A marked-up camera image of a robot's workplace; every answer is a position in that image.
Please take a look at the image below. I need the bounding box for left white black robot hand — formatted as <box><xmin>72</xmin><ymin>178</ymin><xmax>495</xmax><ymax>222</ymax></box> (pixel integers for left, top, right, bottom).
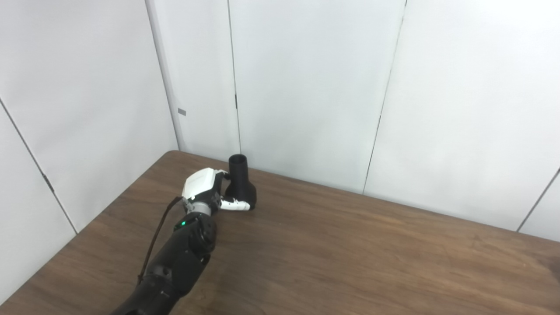
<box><xmin>182</xmin><ymin>168</ymin><xmax>256</xmax><ymax>217</ymax></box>

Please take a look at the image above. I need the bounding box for black funnel-shaped nozzle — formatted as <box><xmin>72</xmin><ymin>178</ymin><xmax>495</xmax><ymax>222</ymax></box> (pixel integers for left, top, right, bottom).
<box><xmin>224</xmin><ymin>154</ymin><xmax>257</xmax><ymax>210</ymax></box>

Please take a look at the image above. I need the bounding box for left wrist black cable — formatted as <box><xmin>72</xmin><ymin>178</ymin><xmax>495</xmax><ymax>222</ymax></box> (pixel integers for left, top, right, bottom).
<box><xmin>137</xmin><ymin>196</ymin><xmax>184</xmax><ymax>285</ymax></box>

